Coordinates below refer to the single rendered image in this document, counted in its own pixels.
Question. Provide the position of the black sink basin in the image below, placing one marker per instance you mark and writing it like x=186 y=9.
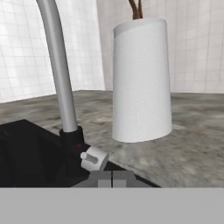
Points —
x=32 y=154

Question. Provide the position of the grey sink faucet spout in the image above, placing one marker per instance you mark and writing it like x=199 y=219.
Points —
x=59 y=73

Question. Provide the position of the brown wooden towel holder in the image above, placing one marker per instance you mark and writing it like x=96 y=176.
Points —
x=136 y=8

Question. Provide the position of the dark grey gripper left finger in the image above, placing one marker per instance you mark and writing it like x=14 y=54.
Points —
x=102 y=178

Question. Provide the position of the white paper towel roll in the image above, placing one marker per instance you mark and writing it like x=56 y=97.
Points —
x=142 y=81

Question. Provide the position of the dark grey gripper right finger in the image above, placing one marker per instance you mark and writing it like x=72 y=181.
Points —
x=122 y=178

